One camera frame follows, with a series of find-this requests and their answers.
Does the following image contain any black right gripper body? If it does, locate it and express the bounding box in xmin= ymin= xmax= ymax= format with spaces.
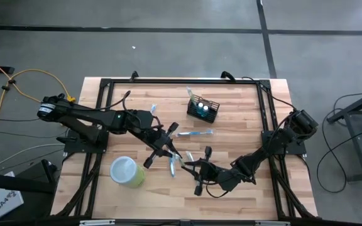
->
xmin=194 ymin=146 xmax=224 ymax=196

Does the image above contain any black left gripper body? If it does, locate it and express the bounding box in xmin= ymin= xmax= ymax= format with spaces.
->
xmin=140 ymin=122 xmax=180 ymax=170

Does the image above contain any green plastic cup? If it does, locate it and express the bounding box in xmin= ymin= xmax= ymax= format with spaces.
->
xmin=109 ymin=156 xmax=146 ymax=189

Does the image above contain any black metal side table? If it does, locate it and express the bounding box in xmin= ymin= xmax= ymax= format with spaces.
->
xmin=325 ymin=86 xmax=362 ymax=183

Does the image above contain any black floor stand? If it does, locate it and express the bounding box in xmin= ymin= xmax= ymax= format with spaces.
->
xmin=0 ymin=158 xmax=58 ymax=195

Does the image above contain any black wire basket caddy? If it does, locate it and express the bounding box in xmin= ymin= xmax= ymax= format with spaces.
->
xmin=187 ymin=94 xmax=221 ymax=124

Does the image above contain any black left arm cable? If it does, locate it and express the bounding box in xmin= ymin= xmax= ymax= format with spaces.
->
xmin=99 ymin=90 xmax=132 ymax=112

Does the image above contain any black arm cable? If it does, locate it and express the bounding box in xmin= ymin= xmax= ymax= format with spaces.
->
xmin=99 ymin=90 xmax=132 ymax=112
xmin=242 ymin=76 xmax=297 ymax=110

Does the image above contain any black aluminium table frame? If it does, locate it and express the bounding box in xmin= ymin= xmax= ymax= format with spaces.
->
xmin=50 ymin=77 xmax=319 ymax=220

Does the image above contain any white metal bracket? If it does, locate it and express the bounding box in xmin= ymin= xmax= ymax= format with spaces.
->
xmin=79 ymin=219 xmax=116 ymax=226
xmin=255 ymin=220 xmax=290 ymax=226

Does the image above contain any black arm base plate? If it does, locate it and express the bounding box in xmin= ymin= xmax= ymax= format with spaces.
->
xmin=261 ymin=130 xmax=307 ymax=156
xmin=56 ymin=128 xmax=110 ymax=154

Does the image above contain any yellow extension cord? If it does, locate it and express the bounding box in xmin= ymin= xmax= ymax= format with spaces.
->
xmin=0 ymin=53 xmax=43 ymax=106
xmin=0 ymin=68 xmax=77 ymax=139

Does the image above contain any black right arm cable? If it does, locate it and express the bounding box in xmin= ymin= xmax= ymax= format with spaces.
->
xmin=242 ymin=76 xmax=297 ymax=110

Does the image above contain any black floor cable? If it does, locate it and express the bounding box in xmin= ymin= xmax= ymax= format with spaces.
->
xmin=0 ymin=127 xmax=66 ymax=139
xmin=0 ymin=117 xmax=40 ymax=122
xmin=316 ymin=125 xmax=362 ymax=194

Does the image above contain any grey floor cable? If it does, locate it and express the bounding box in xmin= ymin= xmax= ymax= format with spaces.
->
xmin=0 ymin=143 xmax=66 ymax=173

